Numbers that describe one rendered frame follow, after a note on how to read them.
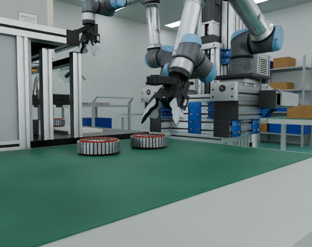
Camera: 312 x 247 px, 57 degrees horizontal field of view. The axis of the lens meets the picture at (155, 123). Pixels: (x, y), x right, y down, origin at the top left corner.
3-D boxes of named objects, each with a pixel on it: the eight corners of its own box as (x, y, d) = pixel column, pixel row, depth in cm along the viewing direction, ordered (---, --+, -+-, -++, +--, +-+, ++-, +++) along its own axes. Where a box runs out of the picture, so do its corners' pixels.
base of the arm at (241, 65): (235, 78, 161) (235, 60, 161) (261, 76, 151) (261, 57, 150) (221, 75, 150) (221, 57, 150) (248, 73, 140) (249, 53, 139)
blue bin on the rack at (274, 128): (277, 131, 710) (277, 119, 708) (288, 132, 689) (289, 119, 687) (269, 132, 683) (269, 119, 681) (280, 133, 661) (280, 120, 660)
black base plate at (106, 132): (76, 128, 165) (76, 124, 164) (149, 136, 118) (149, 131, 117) (-18, 134, 133) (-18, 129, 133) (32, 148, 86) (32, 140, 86)
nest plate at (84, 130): (84, 130, 128) (84, 127, 128) (102, 132, 117) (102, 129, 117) (51, 132, 118) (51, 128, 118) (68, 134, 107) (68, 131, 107)
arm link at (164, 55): (169, 64, 175) (169, 41, 175) (155, 66, 186) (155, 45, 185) (182, 66, 183) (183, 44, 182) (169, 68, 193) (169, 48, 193)
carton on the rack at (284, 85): (276, 91, 708) (276, 84, 707) (294, 90, 677) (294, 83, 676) (269, 90, 680) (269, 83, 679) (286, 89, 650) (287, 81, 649)
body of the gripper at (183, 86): (185, 112, 94) (195, 82, 98) (171, 98, 88) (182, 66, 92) (167, 112, 99) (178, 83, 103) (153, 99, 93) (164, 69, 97)
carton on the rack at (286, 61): (279, 70, 699) (280, 60, 697) (295, 68, 673) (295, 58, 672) (273, 68, 671) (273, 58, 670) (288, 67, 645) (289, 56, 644)
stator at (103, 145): (82, 149, 81) (82, 136, 80) (121, 149, 81) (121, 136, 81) (72, 156, 70) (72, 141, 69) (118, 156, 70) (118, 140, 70)
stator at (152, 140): (148, 143, 95) (148, 132, 95) (174, 146, 88) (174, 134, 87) (122, 146, 87) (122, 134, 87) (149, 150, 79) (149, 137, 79)
